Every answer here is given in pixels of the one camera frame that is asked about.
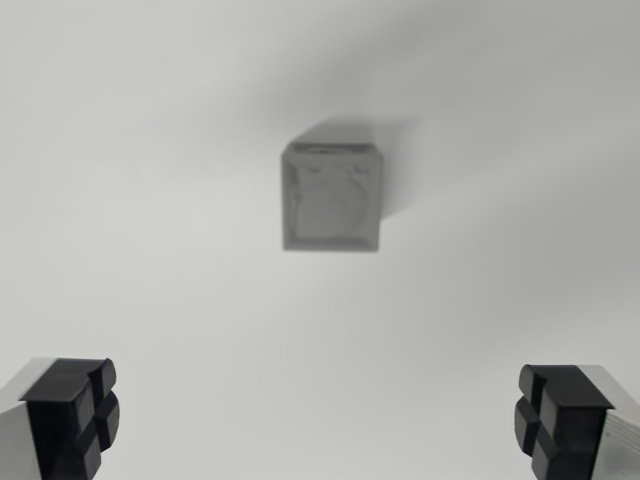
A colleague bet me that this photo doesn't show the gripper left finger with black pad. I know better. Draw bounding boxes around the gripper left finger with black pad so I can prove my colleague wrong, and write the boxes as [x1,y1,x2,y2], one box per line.
[0,356,122,480]

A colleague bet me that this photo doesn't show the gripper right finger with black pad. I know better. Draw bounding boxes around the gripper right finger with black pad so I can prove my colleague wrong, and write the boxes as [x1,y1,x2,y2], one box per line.
[512,363,640,480]

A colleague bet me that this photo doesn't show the grey embossed cube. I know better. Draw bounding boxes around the grey embossed cube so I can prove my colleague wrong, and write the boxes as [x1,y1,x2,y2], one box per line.
[280,119,385,254]

